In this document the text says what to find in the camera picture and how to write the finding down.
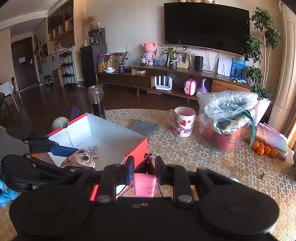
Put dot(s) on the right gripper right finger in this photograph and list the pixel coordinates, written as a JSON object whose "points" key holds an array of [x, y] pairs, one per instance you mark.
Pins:
{"points": [[177, 177]]}

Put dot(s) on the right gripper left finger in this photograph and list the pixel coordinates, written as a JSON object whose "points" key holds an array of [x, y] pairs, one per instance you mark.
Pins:
{"points": [[112, 176]]}

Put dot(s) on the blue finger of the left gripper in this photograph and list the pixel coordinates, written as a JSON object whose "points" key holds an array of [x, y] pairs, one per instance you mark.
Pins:
{"points": [[62, 151]]}

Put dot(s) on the pink paper packet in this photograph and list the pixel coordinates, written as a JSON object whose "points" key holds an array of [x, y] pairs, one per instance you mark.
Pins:
{"points": [[144, 177]]}

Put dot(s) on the cartoon face tooth toy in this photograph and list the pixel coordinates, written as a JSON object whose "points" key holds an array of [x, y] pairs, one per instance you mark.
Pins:
{"points": [[80, 158]]}

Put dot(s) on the red white cardboard box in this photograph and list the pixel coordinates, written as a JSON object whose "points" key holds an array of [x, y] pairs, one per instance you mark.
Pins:
{"points": [[112, 143]]}

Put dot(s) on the grey cloth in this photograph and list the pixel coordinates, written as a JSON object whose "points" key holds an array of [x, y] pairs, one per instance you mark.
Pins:
{"points": [[144, 128]]}

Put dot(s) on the pink strawberry mug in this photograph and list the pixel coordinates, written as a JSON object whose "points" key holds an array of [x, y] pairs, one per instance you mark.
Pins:
{"points": [[182, 121]]}

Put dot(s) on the glass jar dark liquid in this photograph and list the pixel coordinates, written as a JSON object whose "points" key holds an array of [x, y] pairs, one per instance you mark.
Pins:
{"points": [[96, 97]]}

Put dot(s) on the clear bag of fruit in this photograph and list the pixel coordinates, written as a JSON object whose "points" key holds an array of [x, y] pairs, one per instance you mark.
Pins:
{"points": [[225, 116]]}

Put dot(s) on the white wifi router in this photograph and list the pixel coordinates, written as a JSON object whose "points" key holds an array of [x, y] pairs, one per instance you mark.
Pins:
{"points": [[164, 83]]}

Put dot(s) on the pink toy case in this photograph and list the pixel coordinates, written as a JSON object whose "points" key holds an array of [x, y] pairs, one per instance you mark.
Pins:
{"points": [[190, 87]]}

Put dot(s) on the purple kettlebell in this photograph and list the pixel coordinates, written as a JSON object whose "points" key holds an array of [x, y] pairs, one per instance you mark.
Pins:
{"points": [[202, 88]]}

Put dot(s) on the jar of yellow snacks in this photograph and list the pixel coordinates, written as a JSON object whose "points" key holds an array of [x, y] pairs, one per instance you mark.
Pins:
{"points": [[101, 63]]}

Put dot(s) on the orange tangerine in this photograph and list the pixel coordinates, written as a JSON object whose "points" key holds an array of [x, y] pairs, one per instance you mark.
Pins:
{"points": [[260, 151], [273, 153], [267, 150], [255, 145]]}

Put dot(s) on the wooden tv cabinet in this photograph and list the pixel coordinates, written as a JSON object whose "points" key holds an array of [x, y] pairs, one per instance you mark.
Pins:
{"points": [[142, 78]]}

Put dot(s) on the black tall cabinet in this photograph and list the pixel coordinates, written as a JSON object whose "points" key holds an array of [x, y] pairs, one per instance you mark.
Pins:
{"points": [[96, 46]]}

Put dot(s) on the stack of colourful books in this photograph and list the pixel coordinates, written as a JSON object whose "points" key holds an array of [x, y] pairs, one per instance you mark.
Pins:
{"points": [[272, 138]]}

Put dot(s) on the framed photo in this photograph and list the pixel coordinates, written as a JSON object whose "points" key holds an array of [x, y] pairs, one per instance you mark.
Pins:
{"points": [[178, 59]]}

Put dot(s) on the pink plush doll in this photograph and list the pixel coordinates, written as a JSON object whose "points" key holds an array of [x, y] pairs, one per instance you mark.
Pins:
{"points": [[149, 54]]}

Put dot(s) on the black speaker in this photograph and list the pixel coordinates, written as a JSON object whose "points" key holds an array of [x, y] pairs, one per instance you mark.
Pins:
{"points": [[198, 63]]}

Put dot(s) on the blue picture book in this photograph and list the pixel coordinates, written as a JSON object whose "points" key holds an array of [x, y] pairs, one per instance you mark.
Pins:
{"points": [[238, 69]]}

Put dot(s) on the potted green tree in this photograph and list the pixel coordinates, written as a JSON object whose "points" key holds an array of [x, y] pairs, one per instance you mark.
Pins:
{"points": [[258, 51]]}

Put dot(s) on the black television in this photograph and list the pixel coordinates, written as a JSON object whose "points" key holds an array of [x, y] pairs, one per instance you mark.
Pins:
{"points": [[211, 26]]}

